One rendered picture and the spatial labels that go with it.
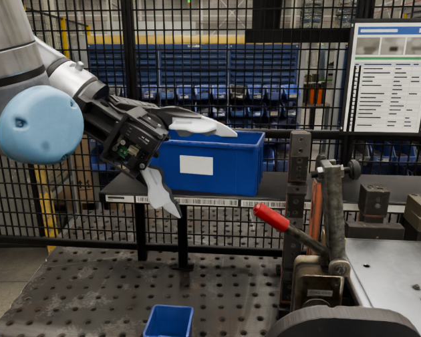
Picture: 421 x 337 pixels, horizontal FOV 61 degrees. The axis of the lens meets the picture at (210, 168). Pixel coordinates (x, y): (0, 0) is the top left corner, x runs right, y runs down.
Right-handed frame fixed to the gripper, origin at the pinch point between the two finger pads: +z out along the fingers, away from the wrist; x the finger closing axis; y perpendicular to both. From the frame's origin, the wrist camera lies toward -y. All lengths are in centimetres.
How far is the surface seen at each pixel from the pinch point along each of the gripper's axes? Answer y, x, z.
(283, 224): 1.0, 0.4, 12.7
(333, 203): 1.8, 7.3, 16.2
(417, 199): -27, 13, 43
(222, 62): -197, 6, -17
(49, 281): -41, -70, -18
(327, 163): 0.4, 11.3, 12.4
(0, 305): -112, -171, -46
